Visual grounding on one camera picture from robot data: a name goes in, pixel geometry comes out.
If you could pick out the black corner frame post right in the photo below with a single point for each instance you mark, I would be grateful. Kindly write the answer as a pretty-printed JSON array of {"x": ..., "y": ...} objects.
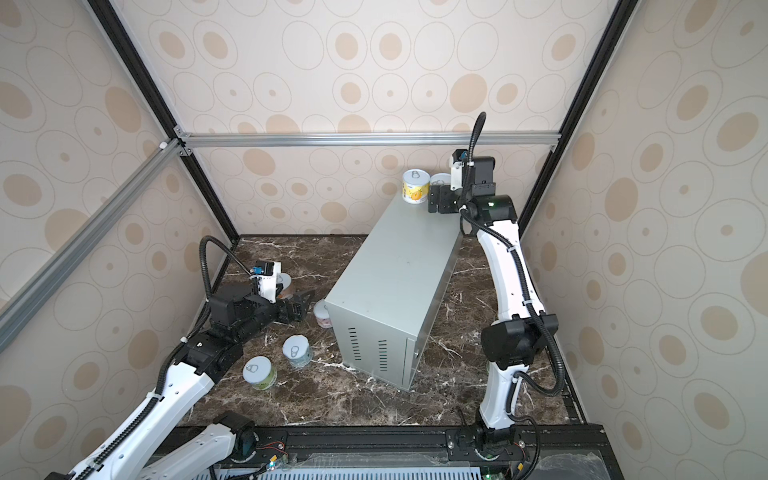
[{"x": 606, "y": 47}]

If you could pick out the green label can left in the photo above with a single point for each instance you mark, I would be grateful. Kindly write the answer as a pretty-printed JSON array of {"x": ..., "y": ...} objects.
[{"x": 260, "y": 373}]

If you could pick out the light blue label can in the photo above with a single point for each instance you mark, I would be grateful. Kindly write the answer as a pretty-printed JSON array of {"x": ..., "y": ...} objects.
[{"x": 298, "y": 351}]

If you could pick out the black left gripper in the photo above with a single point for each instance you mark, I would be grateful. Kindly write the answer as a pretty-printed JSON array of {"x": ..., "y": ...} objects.
[{"x": 300, "y": 310}]

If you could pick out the brown label can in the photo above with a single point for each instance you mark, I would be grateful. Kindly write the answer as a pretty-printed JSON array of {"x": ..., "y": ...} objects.
[{"x": 284, "y": 281}]

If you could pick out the silver aluminium rail left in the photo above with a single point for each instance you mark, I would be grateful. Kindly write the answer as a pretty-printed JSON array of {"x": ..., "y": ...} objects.
[{"x": 36, "y": 292}]

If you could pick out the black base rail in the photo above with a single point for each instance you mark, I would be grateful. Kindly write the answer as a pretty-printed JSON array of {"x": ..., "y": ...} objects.
[{"x": 418, "y": 452}]

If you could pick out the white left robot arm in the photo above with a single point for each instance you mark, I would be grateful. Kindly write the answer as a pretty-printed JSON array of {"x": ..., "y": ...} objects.
[{"x": 188, "y": 374}]

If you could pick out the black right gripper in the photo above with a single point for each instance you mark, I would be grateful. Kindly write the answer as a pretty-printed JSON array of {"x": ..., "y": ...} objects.
[{"x": 445, "y": 201}]

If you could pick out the pink label can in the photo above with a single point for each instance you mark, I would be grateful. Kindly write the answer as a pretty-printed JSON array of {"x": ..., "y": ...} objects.
[{"x": 322, "y": 314}]

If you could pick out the yellow orange label can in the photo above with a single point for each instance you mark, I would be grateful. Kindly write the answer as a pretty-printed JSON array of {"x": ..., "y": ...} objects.
[{"x": 441, "y": 179}]

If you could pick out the black corner frame post left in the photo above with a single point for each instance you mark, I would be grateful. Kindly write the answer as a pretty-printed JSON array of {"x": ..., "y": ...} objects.
[{"x": 107, "y": 18}]

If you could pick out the grey metal cabinet box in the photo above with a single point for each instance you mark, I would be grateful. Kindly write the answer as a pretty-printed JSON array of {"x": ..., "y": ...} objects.
[{"x": 386, "y": 301}]

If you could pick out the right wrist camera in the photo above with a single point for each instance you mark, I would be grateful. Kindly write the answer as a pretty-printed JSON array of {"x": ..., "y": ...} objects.
[{"x": 459, "y": 160}]

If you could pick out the black corner frame post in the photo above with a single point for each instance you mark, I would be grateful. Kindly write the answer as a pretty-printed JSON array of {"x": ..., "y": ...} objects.
[
  {"x": 107, "y": 18},
  {"x": 606, "y": 47}
]

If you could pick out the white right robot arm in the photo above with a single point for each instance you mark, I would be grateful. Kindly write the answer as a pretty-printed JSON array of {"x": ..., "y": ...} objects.
[{"x": 519, "y": 346}]

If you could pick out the silver aluminium crossbar back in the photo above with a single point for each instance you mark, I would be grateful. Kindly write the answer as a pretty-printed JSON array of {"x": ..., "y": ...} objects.
[{"x": 380, "y": 139}]

